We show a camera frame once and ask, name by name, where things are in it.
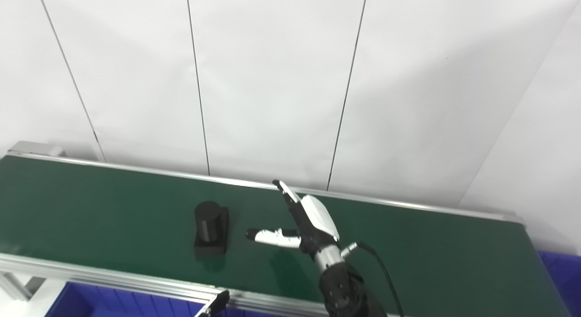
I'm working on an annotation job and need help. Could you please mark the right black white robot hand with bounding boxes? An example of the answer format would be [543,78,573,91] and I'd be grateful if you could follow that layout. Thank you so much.
[246,179,341,259]

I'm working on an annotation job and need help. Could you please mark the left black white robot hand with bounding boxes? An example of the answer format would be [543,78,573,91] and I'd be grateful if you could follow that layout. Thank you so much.
[195,290,231,317]

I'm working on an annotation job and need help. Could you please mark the black cylinder block part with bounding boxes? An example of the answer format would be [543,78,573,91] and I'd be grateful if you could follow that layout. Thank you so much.
[194,201,230,258]

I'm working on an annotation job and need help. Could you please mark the blue plastic bin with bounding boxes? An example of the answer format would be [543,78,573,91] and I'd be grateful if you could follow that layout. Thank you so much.
[44,282,206,317]
[537,250,581,317]

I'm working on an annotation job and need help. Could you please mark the aluminium conveyor support leg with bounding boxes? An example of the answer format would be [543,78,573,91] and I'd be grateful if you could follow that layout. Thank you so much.
[0,272,47,302]

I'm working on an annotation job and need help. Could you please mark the grey conveyor end housing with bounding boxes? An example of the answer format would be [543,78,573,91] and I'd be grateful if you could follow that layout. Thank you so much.
[6,141,67,159]

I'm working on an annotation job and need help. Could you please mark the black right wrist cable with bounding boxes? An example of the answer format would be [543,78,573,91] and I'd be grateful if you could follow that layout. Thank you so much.
[340,241,405,317]

